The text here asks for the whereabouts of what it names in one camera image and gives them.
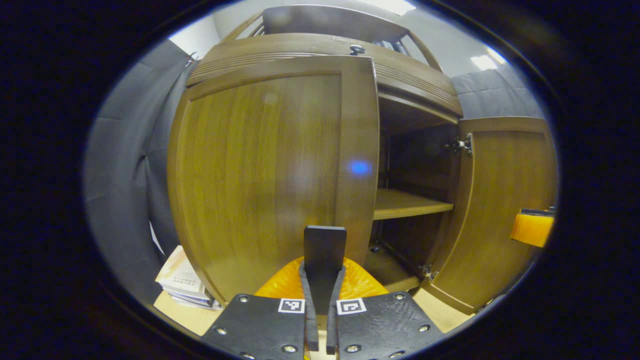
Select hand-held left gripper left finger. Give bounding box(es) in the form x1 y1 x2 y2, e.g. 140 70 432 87
200 256 319 360

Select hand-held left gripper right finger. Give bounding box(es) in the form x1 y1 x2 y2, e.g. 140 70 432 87
326 257 445 360

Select wooden shoe cabinet door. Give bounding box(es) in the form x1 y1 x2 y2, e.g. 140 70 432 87
422 116 558 316
166 55 381 306

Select black door handle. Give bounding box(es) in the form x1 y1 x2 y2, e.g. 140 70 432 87
303 225 347 316

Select wooden double-door shoe cabinet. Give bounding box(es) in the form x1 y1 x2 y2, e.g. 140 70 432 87
185 5 463 296

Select stack of books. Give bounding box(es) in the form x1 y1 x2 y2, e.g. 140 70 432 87
155 245 223 311

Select small ceiling light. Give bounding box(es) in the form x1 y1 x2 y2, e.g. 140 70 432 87
470 47 508 71

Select large ceiling light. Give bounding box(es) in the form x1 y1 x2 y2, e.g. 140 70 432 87
360 0 417 16

